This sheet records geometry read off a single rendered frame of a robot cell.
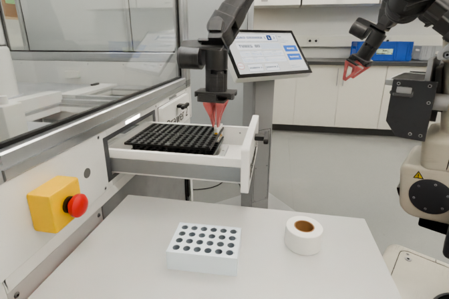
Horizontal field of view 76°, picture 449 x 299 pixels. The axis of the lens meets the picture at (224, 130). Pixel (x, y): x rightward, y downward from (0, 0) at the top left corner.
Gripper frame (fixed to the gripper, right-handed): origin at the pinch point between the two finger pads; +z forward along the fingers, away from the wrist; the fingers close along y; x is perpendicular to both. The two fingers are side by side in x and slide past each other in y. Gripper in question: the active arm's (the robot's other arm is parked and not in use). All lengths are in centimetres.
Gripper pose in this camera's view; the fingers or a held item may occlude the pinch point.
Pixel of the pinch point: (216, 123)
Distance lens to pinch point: 77.9
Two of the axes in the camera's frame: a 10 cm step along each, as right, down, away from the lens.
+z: -0.2, 9.5, 3.1
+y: 9.8, 0.8, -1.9
